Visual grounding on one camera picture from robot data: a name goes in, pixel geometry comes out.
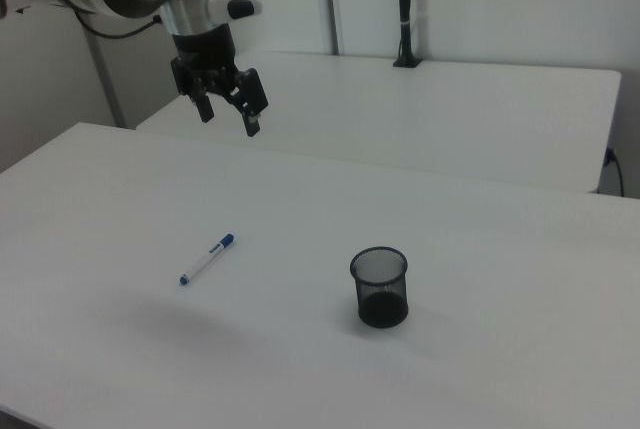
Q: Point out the white marker with blue cap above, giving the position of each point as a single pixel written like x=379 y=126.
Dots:
x=206 y=259

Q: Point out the white side table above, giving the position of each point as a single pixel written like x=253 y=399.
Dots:
x=400 y=119

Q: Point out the black pole with clamp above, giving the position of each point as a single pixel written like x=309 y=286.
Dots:
x=405 y=9

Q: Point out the black mesh pen cup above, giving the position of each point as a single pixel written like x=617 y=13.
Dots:
x=382 y=306

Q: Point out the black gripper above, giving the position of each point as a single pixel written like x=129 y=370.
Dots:
x=205 y=54

